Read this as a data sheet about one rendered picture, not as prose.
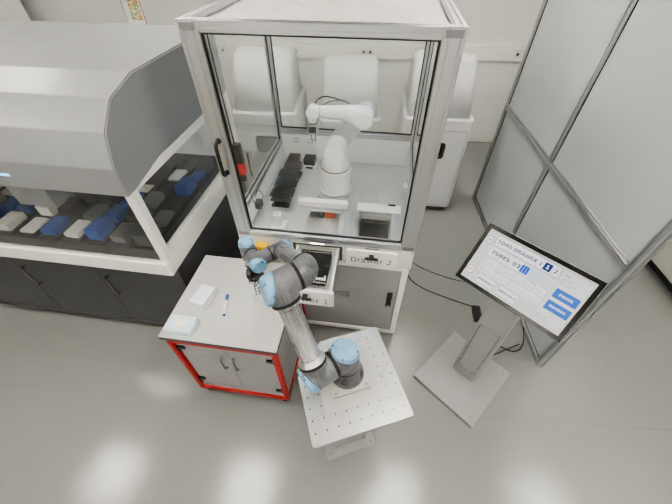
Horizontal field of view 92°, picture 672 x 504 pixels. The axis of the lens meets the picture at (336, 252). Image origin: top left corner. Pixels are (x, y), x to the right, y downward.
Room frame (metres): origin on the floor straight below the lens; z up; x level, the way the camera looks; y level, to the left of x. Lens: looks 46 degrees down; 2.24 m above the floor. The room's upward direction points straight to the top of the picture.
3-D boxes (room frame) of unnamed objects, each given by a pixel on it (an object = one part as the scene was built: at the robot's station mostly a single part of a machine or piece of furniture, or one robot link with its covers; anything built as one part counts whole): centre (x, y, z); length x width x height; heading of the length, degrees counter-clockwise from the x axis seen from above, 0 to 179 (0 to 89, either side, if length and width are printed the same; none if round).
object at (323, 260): (1.21, 0.13, 0.87); 0.22 x 0.18 x 0.06; 172
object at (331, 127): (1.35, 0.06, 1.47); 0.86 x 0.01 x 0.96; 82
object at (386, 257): (1.28, -0.20, 0.87); 0.29 x 0.02 x 0.11; 82
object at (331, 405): (0.65, -0.05, 0.38); 0.30 x 0.30 x 0.76; 16
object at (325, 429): (0.62, -0.06, 0.70); 0.45 x 0.44 x 0.12; 16
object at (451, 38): (1.80, 0.00, 1.47); 1.02 x 0.95 x 1.05; 82
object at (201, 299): (1.07, 0.73, 0.79); 0.13 x 0.09 x 0.05; 161
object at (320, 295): (1.01, 0.16, 0.87); 0.29 x 0.02 x 0.11; 82
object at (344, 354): (0.64, -0.03, 0.95); 0.13 x 0.12 x 0.14; 122
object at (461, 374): (0.96, -0.87, 0.51); 0.50 x 0.45 x 1.02; 132
